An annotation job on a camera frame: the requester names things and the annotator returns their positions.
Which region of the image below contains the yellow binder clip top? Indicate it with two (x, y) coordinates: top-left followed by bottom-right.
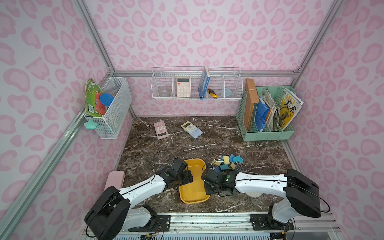
(223, 156), (230, 165)

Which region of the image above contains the yellow plastic storage box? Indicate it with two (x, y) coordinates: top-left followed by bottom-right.
(180, 159), (210, 204)

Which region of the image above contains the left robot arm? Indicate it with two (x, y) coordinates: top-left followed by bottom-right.
(85, 158), (193, 240)

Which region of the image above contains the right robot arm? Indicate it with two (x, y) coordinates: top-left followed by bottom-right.
(201, 167), (331, 224)

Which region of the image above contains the white tape roll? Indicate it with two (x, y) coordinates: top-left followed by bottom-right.
(245, 192), (263, 198)

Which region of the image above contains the pink calculator on table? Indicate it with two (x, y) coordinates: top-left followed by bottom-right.
(154, 120), (169, 140)

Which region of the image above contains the yellow blue calculator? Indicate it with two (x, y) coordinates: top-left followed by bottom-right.
(181, 121), (203, 139)

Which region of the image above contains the green desk file organizer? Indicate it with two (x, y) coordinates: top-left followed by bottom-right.
(237, 86), (295, 142)

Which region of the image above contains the clear cup in basket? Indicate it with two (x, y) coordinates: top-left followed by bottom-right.
(158, 87), (173, 98)

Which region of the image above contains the blue folder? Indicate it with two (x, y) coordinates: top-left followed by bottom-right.
(255, 98), (270, 133)

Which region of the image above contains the white mesh side basket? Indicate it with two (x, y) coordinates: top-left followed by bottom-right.
(85, 77), (133, 140)

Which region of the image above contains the white orange calculator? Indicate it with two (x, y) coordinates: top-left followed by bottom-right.
(176, 77), (191, 98)

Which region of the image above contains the yellow black small toy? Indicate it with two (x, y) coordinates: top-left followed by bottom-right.
(208, 89), (218, 99)

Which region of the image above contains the brown folder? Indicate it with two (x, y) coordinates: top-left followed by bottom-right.
(244, 78), (259, 132)

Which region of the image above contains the blue cup in basket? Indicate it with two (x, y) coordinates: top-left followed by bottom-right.
(222, 88), (234, 98)

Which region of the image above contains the blue book in basket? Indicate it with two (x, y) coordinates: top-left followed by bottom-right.
(198, 66), (211, 99)

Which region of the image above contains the mint star hook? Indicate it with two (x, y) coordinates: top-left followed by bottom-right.
(84, 118), (99, 130)

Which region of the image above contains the yellow magazine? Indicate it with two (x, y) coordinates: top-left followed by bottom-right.
(279, 88), (304, 130)

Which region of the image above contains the blue round disc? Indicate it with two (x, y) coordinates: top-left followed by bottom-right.
(100, 93), (114, 107)

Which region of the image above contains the green snack package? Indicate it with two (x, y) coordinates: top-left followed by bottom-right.
(85, 79), (107, 117)

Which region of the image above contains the white wire wall basket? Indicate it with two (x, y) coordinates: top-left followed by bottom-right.
(151, 67), (243, 101)

